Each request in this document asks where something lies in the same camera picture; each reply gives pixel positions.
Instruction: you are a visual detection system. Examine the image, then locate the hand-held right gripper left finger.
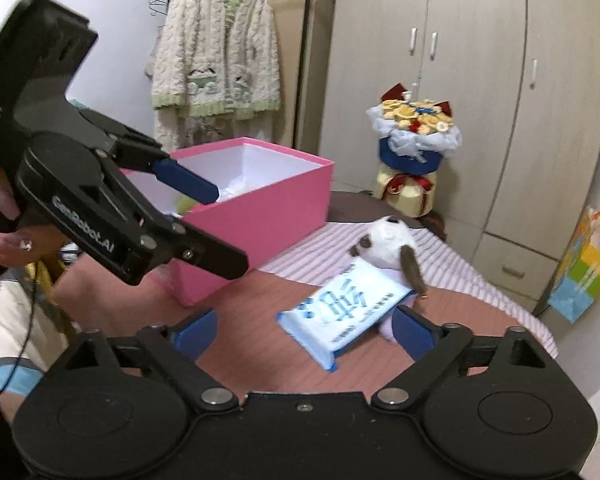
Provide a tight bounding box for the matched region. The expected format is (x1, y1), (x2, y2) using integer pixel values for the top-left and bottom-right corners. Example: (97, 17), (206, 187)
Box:
(59, 309), (242, 413)

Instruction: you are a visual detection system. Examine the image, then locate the person's left hand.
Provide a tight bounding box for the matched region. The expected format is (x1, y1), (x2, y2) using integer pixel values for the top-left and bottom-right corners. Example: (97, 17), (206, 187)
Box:
(0, 158), (77, 271)

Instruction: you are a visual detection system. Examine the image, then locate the beige wardrobe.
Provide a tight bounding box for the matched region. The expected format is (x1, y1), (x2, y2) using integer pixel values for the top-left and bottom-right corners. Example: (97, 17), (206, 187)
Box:
(319, 0), (600, 312)

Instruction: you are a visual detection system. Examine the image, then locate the cream and green fleece pajama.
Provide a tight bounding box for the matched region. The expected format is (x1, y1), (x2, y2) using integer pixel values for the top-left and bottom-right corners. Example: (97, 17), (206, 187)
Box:
(150, 0), (285, 152)

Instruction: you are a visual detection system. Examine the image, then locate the blue and white tissue pack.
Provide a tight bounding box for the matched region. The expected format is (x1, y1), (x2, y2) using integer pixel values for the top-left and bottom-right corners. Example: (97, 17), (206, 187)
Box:
(274, 258), (414, 372)

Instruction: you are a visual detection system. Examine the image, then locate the striped bed sheet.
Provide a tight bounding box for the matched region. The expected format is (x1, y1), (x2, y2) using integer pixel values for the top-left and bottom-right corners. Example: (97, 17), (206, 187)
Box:
(256, 219), (559, 362)

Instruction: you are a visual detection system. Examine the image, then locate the white and brown plush dog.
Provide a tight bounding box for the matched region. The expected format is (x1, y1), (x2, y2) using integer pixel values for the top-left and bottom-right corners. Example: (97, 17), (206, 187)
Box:
(347, 214), (429, 302)

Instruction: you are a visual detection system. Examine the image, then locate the dark brown cloth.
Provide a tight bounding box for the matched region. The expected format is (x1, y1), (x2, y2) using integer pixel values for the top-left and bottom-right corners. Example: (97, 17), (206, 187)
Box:
(327, 189), (449, 242)

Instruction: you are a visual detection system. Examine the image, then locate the pink cardboard box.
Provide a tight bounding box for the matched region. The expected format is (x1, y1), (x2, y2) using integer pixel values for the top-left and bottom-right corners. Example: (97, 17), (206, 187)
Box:
(120, 136), (335, 309)

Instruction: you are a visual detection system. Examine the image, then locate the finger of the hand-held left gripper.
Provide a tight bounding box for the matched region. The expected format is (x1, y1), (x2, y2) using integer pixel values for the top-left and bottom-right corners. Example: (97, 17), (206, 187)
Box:
(77, 109), (220, 205)
(140, 212), (251, 280)

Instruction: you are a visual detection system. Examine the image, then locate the black cable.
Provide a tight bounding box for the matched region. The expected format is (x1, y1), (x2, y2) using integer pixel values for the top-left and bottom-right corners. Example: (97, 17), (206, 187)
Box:
(0, 259), (37, 395)

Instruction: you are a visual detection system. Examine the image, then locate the yellow bag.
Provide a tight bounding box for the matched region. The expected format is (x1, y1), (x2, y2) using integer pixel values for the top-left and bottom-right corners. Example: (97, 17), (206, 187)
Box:
(26, 259), (58, 307)

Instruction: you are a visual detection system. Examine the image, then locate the yellow flower bouquet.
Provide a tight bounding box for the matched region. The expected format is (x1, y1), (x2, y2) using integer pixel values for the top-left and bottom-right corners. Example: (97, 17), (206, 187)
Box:
(364, 85), (464, 182)

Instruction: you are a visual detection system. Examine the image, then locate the white and blue garment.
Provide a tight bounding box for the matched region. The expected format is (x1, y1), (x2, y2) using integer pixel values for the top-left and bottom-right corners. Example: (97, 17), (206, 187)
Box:
(0, 279), (72, 397)

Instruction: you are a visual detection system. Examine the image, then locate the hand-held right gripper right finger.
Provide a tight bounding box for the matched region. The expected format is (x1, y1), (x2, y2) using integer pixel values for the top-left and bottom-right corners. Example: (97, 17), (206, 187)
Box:
(372, 305), (554, 409)

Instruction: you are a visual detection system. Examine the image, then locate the colourful gift bag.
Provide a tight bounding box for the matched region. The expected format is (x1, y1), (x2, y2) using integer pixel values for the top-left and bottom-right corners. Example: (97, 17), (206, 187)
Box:
(547, 204), (600, 324)

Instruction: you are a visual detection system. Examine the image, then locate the beige tall cabinet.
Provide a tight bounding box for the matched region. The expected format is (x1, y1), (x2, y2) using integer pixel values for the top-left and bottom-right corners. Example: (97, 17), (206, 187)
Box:
(259, 0), (342, 162)

